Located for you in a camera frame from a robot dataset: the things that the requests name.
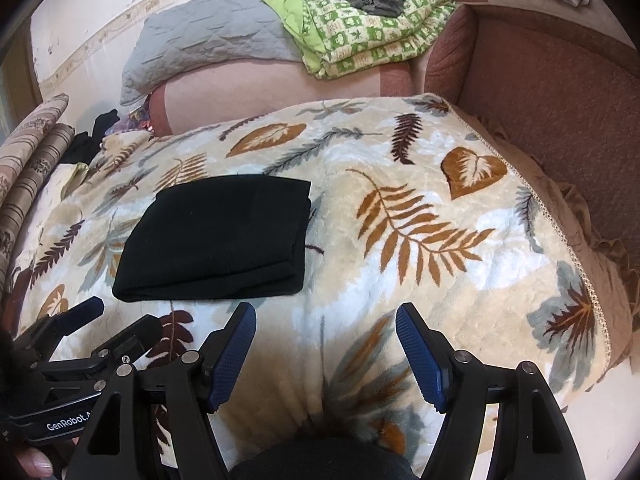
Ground person's left hand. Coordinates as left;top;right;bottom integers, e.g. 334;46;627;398
12;442;58;480

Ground leaf print blanket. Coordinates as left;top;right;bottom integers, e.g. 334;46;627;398
10;92;613;471

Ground person's dark clothing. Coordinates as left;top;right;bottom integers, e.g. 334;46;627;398
235;435;416;480

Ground black cloth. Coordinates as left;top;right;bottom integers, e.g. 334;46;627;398
65;110;121;166

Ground black pants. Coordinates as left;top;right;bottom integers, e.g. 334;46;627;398
111;174;313;303

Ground striped floral bolster cushion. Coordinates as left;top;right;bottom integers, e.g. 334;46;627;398
0;122;76;281
0;92;71;171

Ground pale yellow cloth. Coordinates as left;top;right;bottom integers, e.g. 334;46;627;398
62;162;91;198

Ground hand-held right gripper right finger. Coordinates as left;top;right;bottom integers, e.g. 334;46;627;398
395;302;588;480

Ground grey quilted pillow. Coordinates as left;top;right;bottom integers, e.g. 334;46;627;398
119;0;301;106

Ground green patterned folded blanket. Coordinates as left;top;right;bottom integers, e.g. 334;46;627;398
260;0;457;80

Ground brown ruffled bed cover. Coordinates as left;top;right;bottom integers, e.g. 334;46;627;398
452;105;640;366

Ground colourful plastic bag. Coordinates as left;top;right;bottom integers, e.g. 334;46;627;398
122;100;156;136

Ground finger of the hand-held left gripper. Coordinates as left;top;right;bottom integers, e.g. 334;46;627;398
89;314;164;361
15;296;106;357

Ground pink brown sofa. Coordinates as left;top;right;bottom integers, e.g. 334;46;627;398
147;0;640;241

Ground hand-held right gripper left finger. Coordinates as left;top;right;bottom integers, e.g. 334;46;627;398
65;301;258;480

